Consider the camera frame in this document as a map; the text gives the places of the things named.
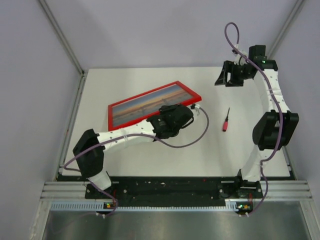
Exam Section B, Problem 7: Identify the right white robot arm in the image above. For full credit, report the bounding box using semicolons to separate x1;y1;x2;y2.
215;45;300;198

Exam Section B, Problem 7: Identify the aluminium front rail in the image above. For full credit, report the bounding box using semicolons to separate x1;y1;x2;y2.
40;180;313;201

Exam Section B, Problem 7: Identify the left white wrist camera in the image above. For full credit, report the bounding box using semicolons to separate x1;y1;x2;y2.
190;103;201;112

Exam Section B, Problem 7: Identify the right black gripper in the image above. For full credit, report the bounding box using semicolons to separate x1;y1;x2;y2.
215;61;252;88

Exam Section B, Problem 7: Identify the right aluminium corner post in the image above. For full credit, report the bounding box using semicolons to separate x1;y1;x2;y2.
266;0;307;59

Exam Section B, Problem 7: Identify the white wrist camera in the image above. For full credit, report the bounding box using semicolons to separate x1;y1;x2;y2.
232;44;248;66
190;103;201;112

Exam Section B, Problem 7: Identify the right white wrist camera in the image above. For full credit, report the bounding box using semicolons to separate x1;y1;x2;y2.
232;44;248;66

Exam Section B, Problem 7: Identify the red picture frame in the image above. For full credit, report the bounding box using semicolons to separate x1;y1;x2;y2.
107;80;202;132

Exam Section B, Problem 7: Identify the red handled screwdriver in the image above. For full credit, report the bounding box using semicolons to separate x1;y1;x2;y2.
222;108;230;132

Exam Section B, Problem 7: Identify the left aluminium corner post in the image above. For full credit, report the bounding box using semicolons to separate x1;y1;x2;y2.
37;0;86;76

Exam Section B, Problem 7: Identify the aluminium corner post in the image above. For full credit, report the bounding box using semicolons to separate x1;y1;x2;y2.
266;0;307;59
37;0;86;76

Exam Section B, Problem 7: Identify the sunset photo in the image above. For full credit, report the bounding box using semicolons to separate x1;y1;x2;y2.
111;84;197;128

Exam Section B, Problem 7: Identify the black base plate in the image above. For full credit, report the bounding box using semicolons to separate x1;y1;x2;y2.
57;172;265;201

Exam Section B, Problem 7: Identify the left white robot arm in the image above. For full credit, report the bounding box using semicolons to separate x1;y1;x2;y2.
72;104;196;199

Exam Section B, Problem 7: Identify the white slotted cable duct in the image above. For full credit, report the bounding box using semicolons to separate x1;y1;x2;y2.
50;200;253;213

